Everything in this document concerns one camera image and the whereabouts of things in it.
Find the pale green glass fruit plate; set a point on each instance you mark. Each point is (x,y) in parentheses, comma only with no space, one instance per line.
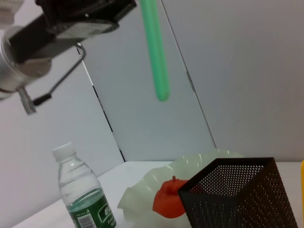
(142,190)

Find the clear green-label water bottle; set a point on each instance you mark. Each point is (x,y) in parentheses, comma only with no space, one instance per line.
(80,190)

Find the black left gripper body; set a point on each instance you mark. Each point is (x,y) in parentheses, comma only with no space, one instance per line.
(35,40)

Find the yellow plastic bin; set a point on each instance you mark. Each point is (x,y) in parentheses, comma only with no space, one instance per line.
(302,194)

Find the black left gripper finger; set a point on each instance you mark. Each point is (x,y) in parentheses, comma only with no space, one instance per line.
(107,9)

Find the orange fruit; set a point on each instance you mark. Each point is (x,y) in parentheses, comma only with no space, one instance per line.
(166,202)

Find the black mesh pen holder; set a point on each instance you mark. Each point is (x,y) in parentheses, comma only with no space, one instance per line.
(237,204)

